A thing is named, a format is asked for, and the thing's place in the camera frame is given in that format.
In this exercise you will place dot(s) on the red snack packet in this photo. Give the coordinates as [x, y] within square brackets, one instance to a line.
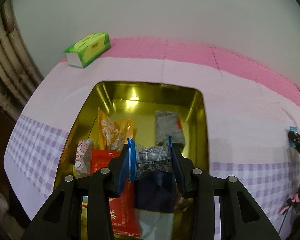
[122, 205]

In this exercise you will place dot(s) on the silver snack packet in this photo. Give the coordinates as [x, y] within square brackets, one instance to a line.
[167, 127]

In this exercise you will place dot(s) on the maroon tin box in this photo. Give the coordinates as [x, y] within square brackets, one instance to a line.
[140, 97]

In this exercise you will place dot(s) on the light blue snack packet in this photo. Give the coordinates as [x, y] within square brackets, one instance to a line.
[292, 129]

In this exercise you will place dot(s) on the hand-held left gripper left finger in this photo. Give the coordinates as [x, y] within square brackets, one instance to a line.
[120, 177]

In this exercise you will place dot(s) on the rattan chair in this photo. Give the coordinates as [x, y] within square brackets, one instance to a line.
[7, 62]

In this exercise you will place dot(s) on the green tissue pack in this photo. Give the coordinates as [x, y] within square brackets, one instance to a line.
[88, 48]

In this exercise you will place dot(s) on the pink foam mat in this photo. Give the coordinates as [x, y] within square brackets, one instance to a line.
[190, 52]

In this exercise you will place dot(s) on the pink patterned snack packet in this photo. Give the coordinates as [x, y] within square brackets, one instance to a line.
[83, 152]

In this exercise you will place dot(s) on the dark blue snack packet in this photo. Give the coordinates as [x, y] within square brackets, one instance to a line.
[152, 192]

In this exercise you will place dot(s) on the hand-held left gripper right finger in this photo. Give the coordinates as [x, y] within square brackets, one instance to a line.
[180, 173]

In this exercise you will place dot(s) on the yellow snack packet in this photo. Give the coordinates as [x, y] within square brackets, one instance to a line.
[110, 130]

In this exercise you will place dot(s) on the blue wrapper dark snack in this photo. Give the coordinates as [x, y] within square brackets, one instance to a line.
[152, 162]

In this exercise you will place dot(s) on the pink purple checked tablecloth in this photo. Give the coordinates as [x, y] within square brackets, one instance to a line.
[240, 120]

